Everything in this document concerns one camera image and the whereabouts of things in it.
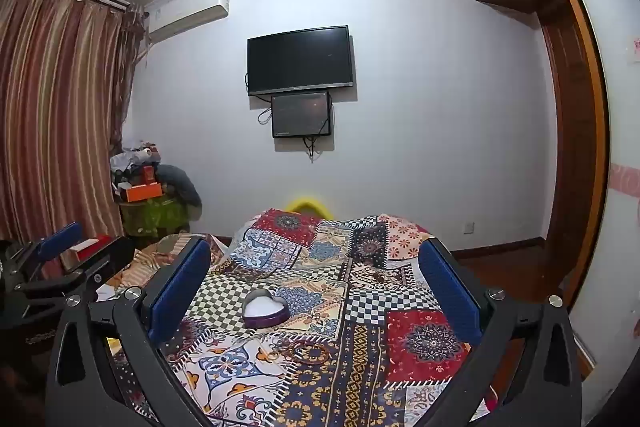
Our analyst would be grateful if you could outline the purple heart-shaped box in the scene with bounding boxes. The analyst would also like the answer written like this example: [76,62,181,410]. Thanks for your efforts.
[242,289,291,329]

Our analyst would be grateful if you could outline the wooden door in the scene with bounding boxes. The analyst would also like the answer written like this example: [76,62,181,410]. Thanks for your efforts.
[530,0,612,310]

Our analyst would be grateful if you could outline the white air conditioner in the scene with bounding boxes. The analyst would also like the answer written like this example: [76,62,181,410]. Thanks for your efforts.
[145,0,232,46]

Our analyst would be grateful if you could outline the brown patterned quilt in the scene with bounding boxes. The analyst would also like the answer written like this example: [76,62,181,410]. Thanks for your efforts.
[112,231,232,295]

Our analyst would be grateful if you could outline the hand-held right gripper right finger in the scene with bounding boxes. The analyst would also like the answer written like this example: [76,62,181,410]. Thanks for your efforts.
[399,237,584,427]

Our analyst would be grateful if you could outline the brown bracelet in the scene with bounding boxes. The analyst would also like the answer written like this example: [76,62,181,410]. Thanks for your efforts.
[269,341,301,359]

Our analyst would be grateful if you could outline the pile of household clutter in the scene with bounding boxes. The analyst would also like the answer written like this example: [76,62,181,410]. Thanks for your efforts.
[110,139,162,188]

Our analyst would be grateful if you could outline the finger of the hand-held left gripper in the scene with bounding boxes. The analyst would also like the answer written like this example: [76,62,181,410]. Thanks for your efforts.
[6,222,85,281]
[16,237,137,307]

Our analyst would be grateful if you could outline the small black wall monitor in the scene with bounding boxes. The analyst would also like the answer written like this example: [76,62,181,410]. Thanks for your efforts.
[271,91,333,140]

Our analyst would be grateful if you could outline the orange box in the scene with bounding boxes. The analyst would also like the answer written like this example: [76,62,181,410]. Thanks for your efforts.
[126,183,164,203]

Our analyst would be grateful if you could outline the grey cushion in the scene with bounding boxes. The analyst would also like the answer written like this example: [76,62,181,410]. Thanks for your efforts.
[158,164,203,221]

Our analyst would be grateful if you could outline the thin orange bangle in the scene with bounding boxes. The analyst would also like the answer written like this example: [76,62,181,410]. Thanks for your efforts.
[292,341,332,366]

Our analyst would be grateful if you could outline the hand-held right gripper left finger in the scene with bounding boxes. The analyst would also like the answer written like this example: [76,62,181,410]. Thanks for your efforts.
[45,234,217,427]

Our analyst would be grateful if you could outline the red and white box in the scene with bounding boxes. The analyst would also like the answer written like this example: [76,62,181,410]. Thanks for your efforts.
[70,234,112,260]

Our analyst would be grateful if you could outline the white door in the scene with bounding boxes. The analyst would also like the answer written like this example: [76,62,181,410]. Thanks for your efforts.
[546,0,640,408]

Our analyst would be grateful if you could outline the colourful patchwork blanket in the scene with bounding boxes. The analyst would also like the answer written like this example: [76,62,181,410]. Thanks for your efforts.
[107,207,501,427]

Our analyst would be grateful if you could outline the striped brown curtain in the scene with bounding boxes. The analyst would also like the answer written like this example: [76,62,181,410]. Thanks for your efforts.
[0,0,147,258]

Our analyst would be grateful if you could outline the yellow plastic object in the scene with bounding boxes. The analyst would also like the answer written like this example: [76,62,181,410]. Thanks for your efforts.
[285,196,326,214]

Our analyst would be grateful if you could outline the black wall television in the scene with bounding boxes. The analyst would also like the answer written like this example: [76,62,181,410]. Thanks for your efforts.
[247,25,355,96]

